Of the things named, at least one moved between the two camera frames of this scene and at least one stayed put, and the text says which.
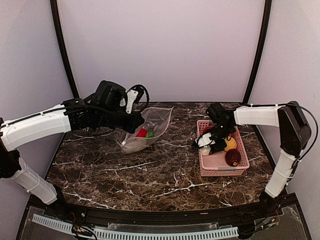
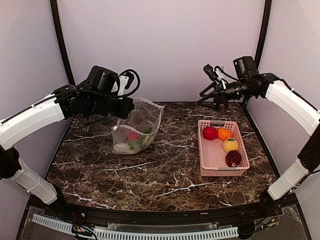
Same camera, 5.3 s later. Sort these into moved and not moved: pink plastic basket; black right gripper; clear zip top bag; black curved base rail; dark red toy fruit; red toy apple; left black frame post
Moved: red toy apple; clear zip top bag; black right gripper
Not moved: dark red toy fruit; left black frame post; black curved base rail; pink plastic basket
